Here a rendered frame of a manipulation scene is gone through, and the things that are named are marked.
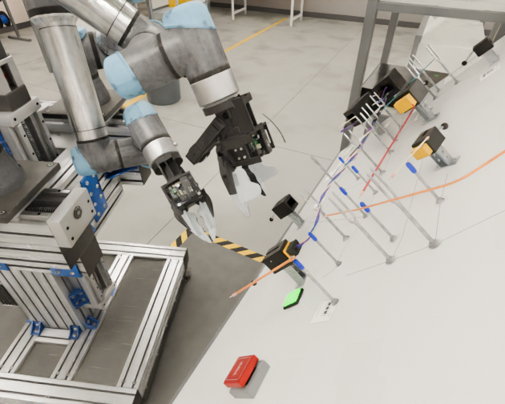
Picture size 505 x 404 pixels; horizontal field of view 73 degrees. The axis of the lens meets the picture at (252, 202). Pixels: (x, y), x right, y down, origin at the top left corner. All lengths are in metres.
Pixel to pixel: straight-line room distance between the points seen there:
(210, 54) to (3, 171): 0.59
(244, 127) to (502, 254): 0.40
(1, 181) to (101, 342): 1.00
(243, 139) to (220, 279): 1.58
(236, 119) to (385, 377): 0.43
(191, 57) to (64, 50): 0.38
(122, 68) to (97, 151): 0.33
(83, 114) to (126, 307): 1.15
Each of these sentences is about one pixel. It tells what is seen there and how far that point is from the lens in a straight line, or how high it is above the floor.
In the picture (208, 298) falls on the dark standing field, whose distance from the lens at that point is 2.03.
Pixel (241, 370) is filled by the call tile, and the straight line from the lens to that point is 0.59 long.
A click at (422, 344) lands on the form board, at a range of 0.43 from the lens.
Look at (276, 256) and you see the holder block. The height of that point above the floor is 1.14.
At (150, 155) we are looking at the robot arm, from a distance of 0.80.
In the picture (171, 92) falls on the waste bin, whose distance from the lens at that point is 4.14.
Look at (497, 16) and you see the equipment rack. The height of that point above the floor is 1.43.
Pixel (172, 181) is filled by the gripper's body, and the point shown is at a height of 1.23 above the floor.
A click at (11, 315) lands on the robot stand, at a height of 0.21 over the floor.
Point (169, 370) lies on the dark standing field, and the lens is 1.86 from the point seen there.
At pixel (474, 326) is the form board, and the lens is 0.41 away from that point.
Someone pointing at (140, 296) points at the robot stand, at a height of 0.21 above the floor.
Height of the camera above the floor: 1.67
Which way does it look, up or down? 40 degrees down
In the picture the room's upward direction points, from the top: straight up
